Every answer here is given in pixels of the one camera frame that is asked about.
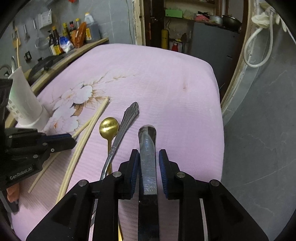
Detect bamboo chopstick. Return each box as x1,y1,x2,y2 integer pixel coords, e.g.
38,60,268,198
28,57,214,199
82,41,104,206
16,38,21,68
56,97,109,203
28,116,94,193

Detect gold spoon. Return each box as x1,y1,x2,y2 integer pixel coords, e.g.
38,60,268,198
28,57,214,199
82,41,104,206
99,117,123,241

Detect steel table knife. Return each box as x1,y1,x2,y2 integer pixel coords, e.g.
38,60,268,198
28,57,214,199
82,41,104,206
138,125,159,240

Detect steel fork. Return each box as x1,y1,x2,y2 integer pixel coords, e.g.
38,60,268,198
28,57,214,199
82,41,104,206
90,102,139,225

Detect small steel spoon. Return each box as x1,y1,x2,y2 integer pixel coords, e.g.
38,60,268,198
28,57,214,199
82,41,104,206
11,56,16,73

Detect person left hand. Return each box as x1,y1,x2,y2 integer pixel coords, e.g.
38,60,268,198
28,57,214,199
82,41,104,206
6,183,20,203

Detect white plastic utensil holder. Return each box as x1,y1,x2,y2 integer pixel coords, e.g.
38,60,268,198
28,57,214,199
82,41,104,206
7,67,49,132

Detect pink floral tablecloth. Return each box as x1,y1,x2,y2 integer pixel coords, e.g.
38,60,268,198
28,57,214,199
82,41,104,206
11,44,224,240

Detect black wok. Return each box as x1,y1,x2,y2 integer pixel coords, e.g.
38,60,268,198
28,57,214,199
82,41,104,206
28,55,64,83

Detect steel faucet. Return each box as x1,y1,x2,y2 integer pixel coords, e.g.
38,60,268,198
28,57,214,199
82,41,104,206
0,64,12,78

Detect dark sauce bottle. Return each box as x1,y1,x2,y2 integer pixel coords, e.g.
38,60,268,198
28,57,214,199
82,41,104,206
52,26,62,55

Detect oil jug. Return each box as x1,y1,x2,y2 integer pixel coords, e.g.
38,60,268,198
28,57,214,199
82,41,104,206
84,12,101,43

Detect grey cabinet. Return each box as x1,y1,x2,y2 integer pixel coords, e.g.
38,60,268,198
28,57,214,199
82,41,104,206
189,23,239,87

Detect green box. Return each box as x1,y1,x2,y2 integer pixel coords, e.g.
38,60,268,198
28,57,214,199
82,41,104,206
165,9,183,18

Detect rubber gloves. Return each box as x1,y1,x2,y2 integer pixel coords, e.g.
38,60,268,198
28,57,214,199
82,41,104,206
251,9,288,32

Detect white wall box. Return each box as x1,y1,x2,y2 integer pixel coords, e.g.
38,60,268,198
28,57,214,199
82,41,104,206
38,10,52,29

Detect white hose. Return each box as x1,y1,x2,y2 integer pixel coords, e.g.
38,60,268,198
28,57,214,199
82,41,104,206
242,9,275,68

